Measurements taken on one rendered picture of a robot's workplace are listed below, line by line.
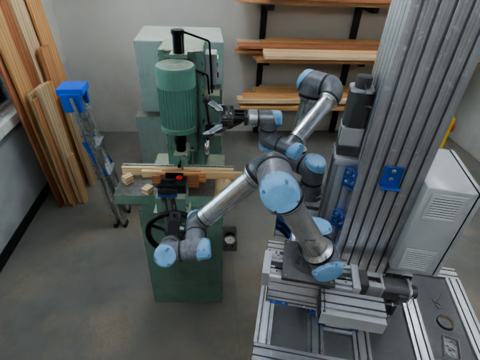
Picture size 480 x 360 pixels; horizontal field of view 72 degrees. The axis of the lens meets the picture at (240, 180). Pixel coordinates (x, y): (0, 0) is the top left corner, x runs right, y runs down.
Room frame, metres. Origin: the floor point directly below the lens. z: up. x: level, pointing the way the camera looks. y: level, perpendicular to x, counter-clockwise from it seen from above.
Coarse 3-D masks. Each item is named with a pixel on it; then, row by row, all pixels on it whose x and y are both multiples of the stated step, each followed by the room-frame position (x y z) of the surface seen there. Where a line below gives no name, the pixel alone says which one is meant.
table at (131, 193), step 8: (136, 176) 1.44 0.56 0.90; (120, 184) 1.37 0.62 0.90; (128, 184) 1.37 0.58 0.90; (136, 184) 1.37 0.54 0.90; (144, 184) 1.38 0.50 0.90; (152, 184) 1.38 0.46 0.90; (200, 184) 1.40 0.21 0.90; (208, 184) 1.41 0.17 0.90; (120, 192) 1.30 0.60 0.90; (128, 192) 1.31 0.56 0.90; (136, 192) 1.31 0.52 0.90; (152, 192) 1.32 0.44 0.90; (192, 192) 1.33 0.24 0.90; (200, 192) 1.33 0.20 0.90; (208, 192) 1.34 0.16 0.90; (120, 200) 1.28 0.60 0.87; (128, 200) 1.28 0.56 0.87; (136, 200) 1.29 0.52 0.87; (144, 200) 1.29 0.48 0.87; (152, 200) 1.29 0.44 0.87; (192, 200) 1.30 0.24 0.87; (200, 200) 1.30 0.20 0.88; (208, 200) 1.30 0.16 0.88
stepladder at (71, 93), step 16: (64, 96) 1.96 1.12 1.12; (80, 96) 1.99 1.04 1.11; (64, 112) 1.95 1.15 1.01; (80, 112) 1.98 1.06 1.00; (80, 128) 1.96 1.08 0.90; (96, 128) 2.15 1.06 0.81; (96, 144) 2.01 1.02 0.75; (96, 160) 1.96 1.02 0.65; (96, 176) 1.96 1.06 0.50; (112, 192) 1.97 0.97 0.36; (112, 208) 1.99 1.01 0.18; (128, 208) 2.14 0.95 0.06
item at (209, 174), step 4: (144, 172) 1.44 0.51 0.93; (148, 172) 1.44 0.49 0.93; (152, 172) 1.44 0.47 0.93; (156, 172) 1.44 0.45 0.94; (208, 172) 1.46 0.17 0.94; (212, 172) 1.46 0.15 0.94; (216, 172) 1.46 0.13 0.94; (220, 172) 1.47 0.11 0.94; (224, 172) 1.47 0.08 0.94; (228, 172) 1.47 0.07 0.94; (232, 172) 1.47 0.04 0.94; (236, 172) 1.47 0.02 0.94; (240, 172) 1.48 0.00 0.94; (144, 176) 1.44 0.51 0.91; (148, 176) 1.44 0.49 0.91; (208, 176) 1.46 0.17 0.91; (212, 176) 1.46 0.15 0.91; (216, 176) 1.46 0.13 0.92; (220, 176) 1.46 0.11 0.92; (224, 176) 1.46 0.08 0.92; (228, 176) 1.46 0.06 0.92; (232, 176) 1.46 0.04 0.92; (236, 176) 1.47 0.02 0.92
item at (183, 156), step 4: (188, 144) 1.52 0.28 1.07; (188, 148) 1.49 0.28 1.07; (176, 152) 1.44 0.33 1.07; (180, 152) 1.44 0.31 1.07; (184, 152) 1.44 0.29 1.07; (188, 152) 1.46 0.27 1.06; (176, 156) 1.41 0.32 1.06; (180, 156) 1.41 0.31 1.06; (184, 156) 1.41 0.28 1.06; (188, 156) 1.43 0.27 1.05; (176, 160) 1.41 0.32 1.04; (180, 160) 1.41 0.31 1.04; (184, 160) 1.41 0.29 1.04; (188, 160) 1.44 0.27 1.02; (176, 164) 1.41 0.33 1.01; (184, 164) 1.41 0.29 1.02
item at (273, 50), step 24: (240, 0) 3.29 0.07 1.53; (264, 0) 3.32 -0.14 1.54; (288, 0) 3.34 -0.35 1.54; (312, 0) 3.31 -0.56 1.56; (336, 0) 3.34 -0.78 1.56; (360, 0) 3.36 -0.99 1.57; (384, 0) 3.39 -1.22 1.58; (264, 24) 3.74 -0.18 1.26; (240, 48) 3.31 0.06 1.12; (264, 48) 3.33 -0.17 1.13; (288, 48) 3.36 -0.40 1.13; (312, 48) 3.39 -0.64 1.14; (336, 48) 3.42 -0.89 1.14; (360, 48) 3.45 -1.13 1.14; (240, 96) 3.38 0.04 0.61; (264, 96) 3.36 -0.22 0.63; (288, 96) 3.39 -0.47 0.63; (336, 120) 3.86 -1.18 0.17
